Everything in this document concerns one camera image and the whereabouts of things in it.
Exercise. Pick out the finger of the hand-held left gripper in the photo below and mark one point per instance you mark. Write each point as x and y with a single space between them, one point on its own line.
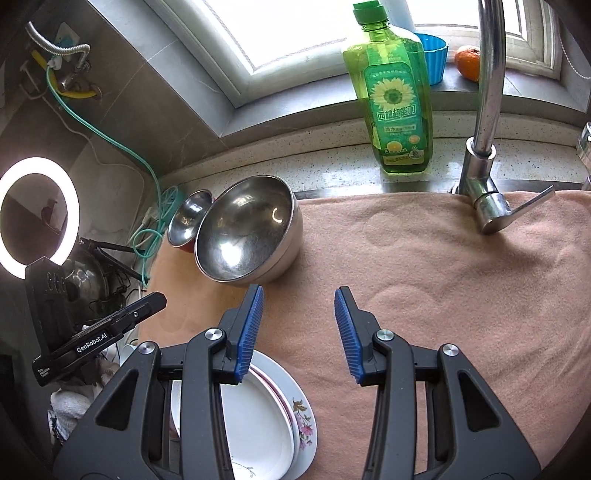
134 316

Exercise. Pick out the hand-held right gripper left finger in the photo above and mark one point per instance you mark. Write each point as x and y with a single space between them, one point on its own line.
247 332

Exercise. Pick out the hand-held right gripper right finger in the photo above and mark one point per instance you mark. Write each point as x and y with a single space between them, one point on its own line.
348 341

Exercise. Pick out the white leaf print plate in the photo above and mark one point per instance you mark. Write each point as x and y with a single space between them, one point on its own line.
263 415

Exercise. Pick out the small pink floral plate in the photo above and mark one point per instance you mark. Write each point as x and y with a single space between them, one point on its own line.
288 415

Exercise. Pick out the large pink floral plate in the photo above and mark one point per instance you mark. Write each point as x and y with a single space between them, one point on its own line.
307 429

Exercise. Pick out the large steel bowl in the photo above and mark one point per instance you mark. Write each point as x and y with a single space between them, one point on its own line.
244 230

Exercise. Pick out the steel pot with lid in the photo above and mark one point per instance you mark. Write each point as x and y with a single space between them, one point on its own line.
87 281

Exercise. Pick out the black tripod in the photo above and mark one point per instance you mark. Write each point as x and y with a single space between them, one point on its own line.
117 264

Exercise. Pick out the white cloth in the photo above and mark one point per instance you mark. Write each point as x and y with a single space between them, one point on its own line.
69 406

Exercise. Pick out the pink towel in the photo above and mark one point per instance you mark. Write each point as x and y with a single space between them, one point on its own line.
438 300

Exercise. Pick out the small steel bowl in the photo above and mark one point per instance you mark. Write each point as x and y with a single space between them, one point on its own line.
189 217

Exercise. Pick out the green dish soap bottle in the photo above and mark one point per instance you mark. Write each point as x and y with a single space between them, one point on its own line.
392 129

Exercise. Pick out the chrome faucet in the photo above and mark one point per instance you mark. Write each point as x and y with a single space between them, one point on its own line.
489 92

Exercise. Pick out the blue cup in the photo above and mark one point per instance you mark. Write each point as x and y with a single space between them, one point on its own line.
434 60

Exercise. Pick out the orange fruit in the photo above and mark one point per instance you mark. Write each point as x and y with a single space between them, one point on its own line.
467 62

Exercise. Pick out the white framed window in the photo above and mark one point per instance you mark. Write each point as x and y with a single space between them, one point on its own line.
300 27

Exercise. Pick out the white wall socket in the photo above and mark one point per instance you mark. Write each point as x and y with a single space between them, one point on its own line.
64 33

